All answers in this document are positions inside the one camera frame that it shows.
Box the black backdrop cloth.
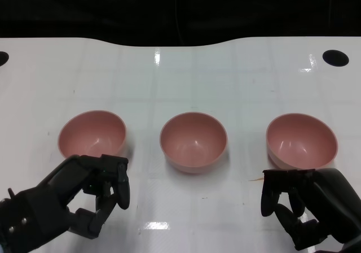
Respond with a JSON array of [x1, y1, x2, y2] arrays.
[[0, 0, 361, 47]]

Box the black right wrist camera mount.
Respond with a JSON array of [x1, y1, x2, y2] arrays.
[[318, 234, 361, 253]]

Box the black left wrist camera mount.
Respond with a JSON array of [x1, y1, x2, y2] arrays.
[[0, 185, 71, 253]]

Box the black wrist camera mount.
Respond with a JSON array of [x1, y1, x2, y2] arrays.
[[0, 185, 71, 253], [318, 234, 361, 253]]

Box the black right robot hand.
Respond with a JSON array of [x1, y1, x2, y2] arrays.
[[261, 167, 361, 251]]

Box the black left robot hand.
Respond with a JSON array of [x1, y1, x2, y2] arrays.
[[36, 153, 131, 240]]

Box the pink plastic bowl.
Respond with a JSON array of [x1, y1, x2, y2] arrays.
[[58, 110, 127, 161], [160, 111, 228, 175], [265, 112, 338, 171]]

